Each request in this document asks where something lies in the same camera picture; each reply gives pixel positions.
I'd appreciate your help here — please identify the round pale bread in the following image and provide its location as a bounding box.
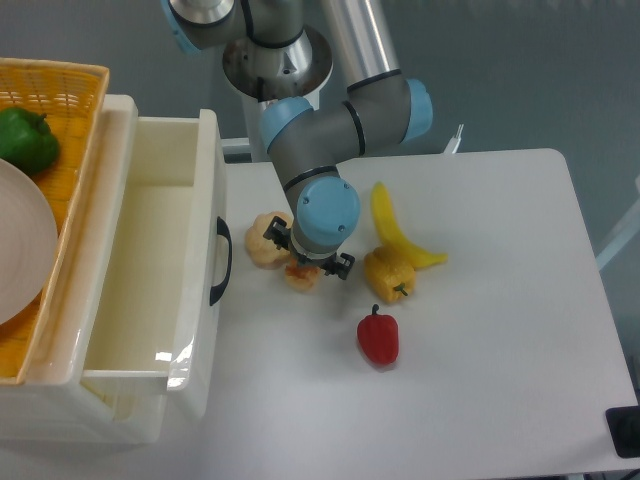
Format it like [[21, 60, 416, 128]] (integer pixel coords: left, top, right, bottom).
[[244, 211, 292, 269]]

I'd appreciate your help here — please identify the green bell pepper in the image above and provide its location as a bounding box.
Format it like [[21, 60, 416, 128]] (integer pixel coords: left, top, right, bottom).
[[1, 107, 60, 176]]

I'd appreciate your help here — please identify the yellow bell pepper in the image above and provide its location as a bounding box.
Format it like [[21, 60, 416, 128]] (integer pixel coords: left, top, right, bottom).
[[364, 246, 416, 303]]

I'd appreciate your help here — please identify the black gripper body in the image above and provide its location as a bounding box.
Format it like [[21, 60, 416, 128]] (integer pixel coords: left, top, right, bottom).
[[289, 238, 337, 268]]

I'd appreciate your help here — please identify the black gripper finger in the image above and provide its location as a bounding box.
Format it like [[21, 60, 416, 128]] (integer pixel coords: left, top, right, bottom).
[[263, 215, 291, 250], [320, 253, 355, 280]]

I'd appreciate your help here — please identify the yellow banana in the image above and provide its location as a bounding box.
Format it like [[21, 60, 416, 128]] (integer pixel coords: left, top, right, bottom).
[[370, 182, 448, 269]]

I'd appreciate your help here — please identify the orange woven basket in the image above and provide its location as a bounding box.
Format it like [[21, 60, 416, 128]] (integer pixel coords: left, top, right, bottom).
[[1, 57, 110, 386]]

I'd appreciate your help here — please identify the white drawer cabinet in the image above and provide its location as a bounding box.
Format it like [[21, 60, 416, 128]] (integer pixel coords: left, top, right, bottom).
[[1, 95, 164, 444]]

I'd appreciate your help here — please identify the square toasted bread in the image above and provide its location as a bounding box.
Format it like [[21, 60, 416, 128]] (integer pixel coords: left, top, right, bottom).
[[284, 260, 321, 293]]

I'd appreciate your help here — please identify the pale pink plate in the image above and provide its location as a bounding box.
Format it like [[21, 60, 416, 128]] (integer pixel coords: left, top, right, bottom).
[[1, 161, 58, 323]]

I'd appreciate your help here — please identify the black device at corner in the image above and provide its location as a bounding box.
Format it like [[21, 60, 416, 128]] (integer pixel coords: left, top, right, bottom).
[[605, 406, 640, 459]]

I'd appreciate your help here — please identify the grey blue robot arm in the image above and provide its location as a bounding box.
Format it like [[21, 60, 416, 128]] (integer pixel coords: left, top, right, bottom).
[[162, 1, 433, 278]]

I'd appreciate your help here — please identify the white plastic drawer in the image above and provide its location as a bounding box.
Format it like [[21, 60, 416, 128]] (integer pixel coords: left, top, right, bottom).
[[85, 110, 226, 419]]

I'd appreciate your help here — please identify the red bell pepper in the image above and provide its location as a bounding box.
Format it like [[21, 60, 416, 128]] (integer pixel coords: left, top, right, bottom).
[[356, 304, 400, 366]]

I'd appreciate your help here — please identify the white table frame bracket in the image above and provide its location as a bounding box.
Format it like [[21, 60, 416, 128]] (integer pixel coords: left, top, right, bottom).
[[443, 123, 464, 155]]

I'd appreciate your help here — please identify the black drawer handle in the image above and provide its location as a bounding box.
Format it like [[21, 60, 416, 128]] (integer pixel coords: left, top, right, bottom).
[[209, 216, 233, 306]]

